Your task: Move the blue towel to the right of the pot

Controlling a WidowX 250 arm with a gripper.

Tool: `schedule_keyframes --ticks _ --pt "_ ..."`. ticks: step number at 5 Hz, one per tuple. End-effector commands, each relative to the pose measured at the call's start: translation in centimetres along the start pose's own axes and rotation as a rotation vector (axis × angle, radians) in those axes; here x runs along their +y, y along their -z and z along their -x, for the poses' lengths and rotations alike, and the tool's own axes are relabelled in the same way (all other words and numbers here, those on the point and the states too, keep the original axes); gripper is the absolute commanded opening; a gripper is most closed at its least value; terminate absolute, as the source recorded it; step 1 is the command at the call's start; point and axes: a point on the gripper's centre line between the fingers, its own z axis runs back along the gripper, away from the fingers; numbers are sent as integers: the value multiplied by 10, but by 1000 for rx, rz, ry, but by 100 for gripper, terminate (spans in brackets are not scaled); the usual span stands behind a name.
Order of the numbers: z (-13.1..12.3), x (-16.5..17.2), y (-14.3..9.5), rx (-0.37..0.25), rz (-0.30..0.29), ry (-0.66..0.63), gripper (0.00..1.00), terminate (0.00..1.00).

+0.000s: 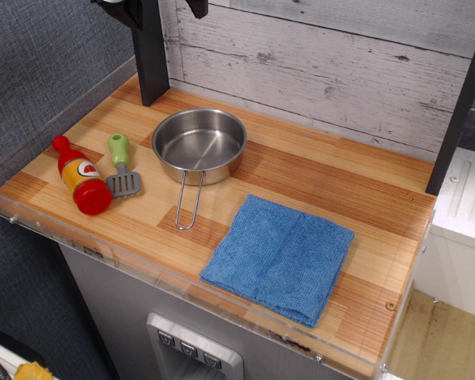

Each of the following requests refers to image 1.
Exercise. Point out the clear acrylic guard rail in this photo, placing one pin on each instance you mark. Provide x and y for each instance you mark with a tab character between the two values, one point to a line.
379	194

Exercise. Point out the red toy ketchup bottle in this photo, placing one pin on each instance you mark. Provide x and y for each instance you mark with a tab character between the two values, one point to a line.
90	193

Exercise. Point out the blue cloth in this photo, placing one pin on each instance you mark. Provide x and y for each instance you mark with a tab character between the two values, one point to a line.
283	259

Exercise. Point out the grey toy kitchen cabinet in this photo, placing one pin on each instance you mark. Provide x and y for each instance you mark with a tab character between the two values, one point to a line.
119	304

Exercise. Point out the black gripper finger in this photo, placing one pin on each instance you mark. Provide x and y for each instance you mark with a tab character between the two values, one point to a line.
199	8
127	12

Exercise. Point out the black support post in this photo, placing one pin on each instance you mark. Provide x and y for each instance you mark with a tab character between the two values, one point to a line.
150	54
453	132

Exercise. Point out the black right support post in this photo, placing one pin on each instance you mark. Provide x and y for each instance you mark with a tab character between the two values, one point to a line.
453	132

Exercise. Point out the white drainboard counter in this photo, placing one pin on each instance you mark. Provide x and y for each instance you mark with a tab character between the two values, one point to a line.
455	205

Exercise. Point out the stainless steel pot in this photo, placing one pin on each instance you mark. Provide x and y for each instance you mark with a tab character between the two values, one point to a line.
199	147

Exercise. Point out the yellow tape wad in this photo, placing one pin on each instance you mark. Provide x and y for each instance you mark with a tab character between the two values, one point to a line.
32	371

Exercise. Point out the green handled toy spatula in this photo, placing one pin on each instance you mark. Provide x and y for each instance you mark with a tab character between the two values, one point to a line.
124	182

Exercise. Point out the silver dispenser button panel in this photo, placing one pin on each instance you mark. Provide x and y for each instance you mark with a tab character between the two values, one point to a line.
184	354

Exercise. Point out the black left support post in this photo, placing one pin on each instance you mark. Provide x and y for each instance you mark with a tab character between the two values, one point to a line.
150	54

